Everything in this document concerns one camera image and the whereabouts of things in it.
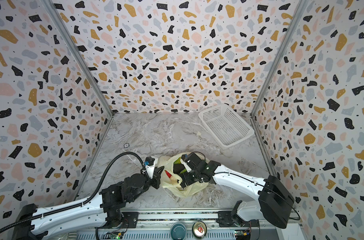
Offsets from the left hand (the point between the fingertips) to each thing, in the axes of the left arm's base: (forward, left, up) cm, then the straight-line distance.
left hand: (164, 166), depth 72 cm
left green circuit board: (-25, +24, -19) cm, 40 cm away
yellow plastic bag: (+1, -1, 0) cm, 2 cm away
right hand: (-2, -8, -10) cm, 13 cm away
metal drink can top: (-25, -16, -8) cm, 30 cm away
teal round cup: (-24, -6, -19) cm, 32 cm away
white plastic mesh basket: (+40, -42, -19) cm, 61 cm away
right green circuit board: (-25, -37, -19) cm, 49 cm away
